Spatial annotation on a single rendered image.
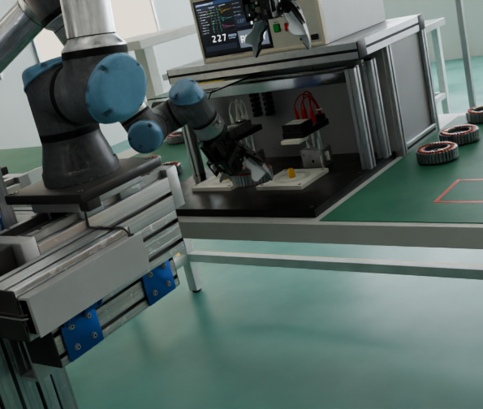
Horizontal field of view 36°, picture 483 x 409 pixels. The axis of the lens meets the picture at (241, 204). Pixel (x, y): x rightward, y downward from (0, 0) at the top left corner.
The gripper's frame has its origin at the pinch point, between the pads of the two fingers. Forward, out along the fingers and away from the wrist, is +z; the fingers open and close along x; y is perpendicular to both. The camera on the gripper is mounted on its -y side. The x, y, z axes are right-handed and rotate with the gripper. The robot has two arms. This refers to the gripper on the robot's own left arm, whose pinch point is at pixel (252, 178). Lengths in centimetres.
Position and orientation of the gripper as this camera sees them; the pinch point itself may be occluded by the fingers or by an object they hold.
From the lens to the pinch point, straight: 198.3
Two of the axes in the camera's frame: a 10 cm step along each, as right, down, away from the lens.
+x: 7.9, 0.0, -6.1
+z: 4.7, 6.4, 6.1
